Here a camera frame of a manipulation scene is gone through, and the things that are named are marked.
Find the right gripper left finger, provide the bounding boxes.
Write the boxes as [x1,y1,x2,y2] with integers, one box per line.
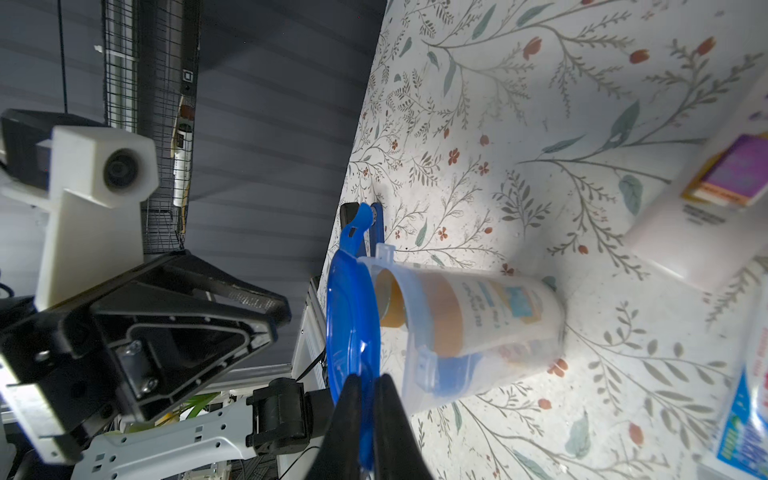
[305,374,362,480]

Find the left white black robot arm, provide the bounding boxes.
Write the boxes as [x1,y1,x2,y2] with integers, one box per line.
[1,251,291,479]

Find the black wire wall basket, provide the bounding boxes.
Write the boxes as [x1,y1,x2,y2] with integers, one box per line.
[99,0,202,255]

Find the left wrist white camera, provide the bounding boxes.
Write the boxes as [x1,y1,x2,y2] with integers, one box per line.
[1,109,159,311]

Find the blue-lid clear container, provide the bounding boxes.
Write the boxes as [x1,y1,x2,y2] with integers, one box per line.
[360,244,566,414]

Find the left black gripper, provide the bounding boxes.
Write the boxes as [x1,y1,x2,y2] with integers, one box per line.
[1,251,292,465]

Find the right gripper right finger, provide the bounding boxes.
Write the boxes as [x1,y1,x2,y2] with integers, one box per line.
[373,374,433,480]

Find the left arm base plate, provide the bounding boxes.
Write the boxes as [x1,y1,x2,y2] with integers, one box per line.
[245,277,333,461]

